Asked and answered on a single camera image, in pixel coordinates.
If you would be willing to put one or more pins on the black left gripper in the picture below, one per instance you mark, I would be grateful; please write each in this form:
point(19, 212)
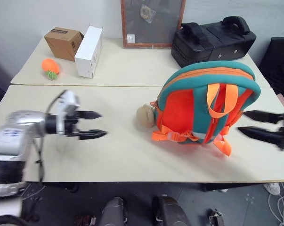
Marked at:
point(72, 124)

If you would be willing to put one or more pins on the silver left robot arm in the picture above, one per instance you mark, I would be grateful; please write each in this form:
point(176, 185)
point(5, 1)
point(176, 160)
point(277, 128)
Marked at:
point(19, 128)

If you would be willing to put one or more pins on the orange and teal backpack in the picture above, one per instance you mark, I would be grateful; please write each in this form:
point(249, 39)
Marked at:
point(203, 101)

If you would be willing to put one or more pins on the white cardboard box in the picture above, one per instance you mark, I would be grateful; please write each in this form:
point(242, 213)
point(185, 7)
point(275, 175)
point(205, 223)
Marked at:
point(88, 53)

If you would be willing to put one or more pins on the brown cardboard box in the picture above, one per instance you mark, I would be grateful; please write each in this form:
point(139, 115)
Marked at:
point(62, 43)

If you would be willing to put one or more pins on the beige plush ball pendant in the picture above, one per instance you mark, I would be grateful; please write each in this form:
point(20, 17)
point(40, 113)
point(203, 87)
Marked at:
point(144, 116)

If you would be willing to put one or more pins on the person in black clothes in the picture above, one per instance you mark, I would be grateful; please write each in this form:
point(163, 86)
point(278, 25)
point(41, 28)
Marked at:
point(277, 63)

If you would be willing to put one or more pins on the white sneaker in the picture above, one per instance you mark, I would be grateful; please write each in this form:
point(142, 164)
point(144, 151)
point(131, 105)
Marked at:
point(272, 188)

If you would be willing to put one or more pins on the orange plush fruit toy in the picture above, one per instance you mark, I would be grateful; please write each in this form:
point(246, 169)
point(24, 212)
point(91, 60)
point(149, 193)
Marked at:
point(50, 67)

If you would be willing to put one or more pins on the dark rounded grey shape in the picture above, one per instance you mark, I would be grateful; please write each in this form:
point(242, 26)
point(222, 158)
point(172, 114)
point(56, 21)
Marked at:
point(113, 213)
point(170, 212)

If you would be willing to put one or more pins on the black hard carrying case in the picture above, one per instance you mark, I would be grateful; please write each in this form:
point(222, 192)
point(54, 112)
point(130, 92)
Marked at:
point(212, 41)

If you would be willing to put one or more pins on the wooden framed dark board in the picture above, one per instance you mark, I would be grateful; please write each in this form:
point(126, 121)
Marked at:
point(153, 22)

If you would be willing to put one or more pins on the clear bag with yellow item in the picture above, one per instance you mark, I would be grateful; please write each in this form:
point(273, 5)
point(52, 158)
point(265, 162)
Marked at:
point(147, 13)

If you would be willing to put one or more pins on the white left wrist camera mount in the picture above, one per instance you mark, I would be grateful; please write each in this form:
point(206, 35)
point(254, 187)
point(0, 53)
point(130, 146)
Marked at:
point(67, 103)

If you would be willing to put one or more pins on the black table frame bar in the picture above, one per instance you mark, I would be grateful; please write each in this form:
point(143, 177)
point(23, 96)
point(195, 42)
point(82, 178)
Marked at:
point(214, 187)

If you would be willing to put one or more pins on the small metal bracket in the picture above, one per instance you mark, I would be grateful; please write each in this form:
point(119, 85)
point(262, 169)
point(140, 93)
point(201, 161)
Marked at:
point(216, 216)

